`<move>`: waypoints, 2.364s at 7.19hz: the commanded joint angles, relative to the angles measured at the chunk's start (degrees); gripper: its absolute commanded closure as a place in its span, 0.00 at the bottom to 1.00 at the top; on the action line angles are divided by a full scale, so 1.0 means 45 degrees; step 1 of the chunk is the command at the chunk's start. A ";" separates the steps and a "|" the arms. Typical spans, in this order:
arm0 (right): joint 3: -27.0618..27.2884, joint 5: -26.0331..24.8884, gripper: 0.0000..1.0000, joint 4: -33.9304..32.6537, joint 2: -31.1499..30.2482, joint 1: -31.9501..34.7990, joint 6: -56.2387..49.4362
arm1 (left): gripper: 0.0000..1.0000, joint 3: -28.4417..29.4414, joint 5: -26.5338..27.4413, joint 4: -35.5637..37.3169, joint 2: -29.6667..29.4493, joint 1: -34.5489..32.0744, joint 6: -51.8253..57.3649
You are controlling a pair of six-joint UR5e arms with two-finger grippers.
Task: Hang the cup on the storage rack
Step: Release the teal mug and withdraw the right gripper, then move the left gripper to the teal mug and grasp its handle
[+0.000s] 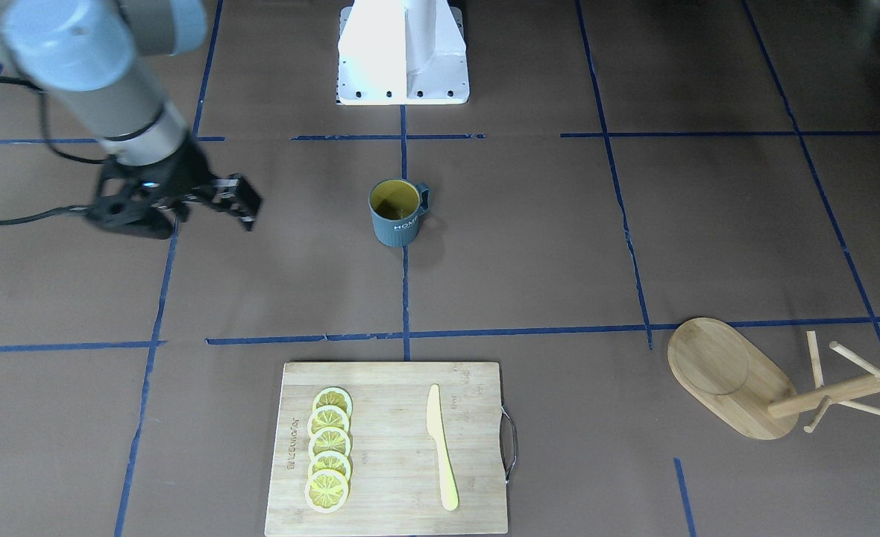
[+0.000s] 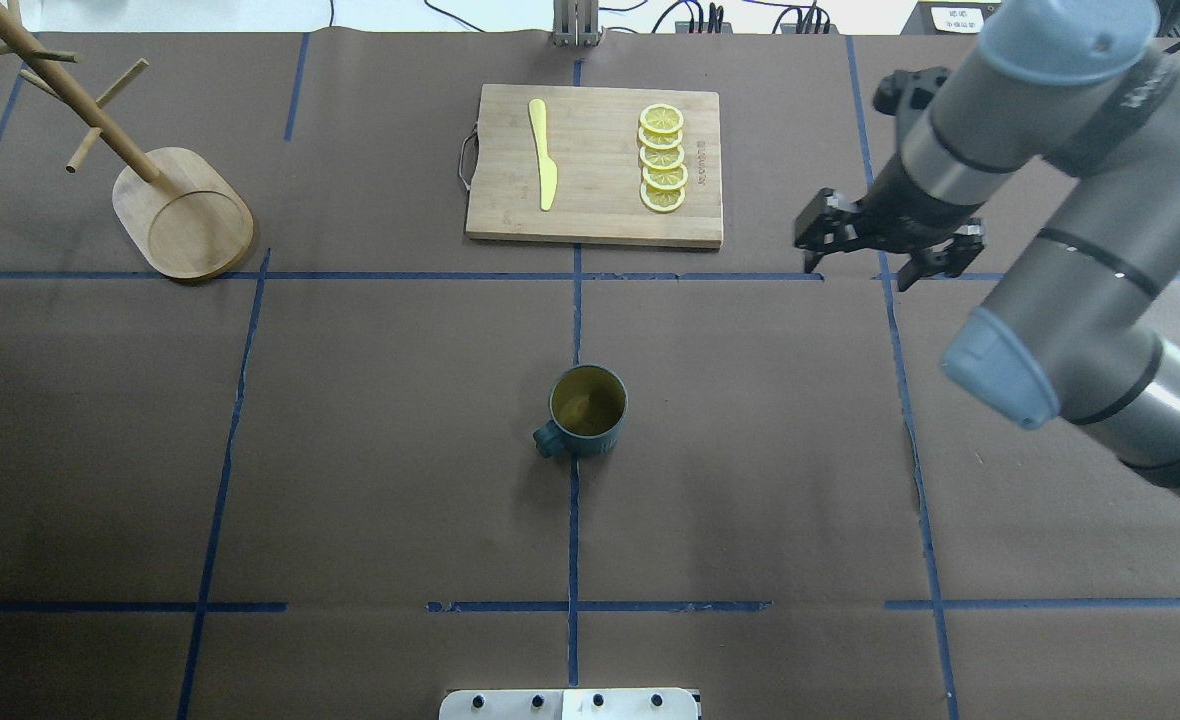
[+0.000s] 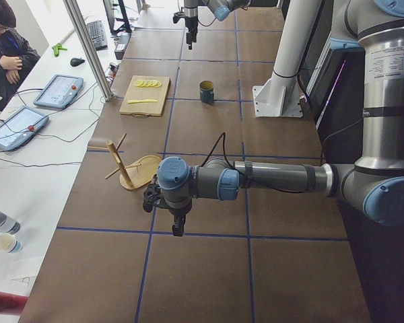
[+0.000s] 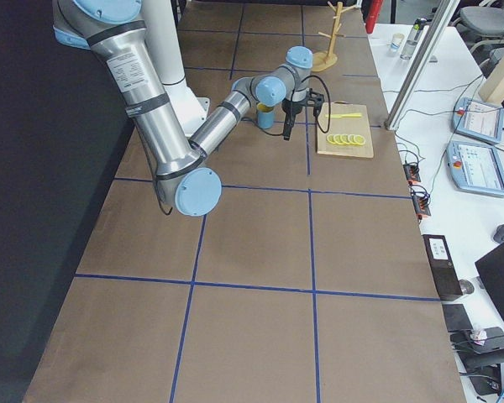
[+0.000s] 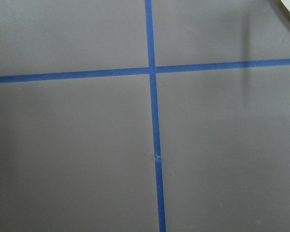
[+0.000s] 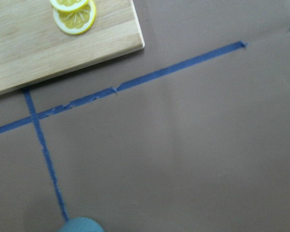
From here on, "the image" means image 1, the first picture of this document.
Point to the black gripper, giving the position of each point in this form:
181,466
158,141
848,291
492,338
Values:
184,171

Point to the teal mug yellow inside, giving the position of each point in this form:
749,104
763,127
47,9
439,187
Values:
397,207

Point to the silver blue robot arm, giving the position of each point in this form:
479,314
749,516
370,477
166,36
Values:
90,55

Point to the wooden cup storage rack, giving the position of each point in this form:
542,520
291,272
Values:
734,379

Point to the white pillar with base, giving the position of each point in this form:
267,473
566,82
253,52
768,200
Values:
402,53

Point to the yellow plastic knife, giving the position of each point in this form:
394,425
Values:
435,429

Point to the wooden cutting board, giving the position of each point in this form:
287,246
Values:
394,485

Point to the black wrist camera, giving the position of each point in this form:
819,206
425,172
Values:
126,202

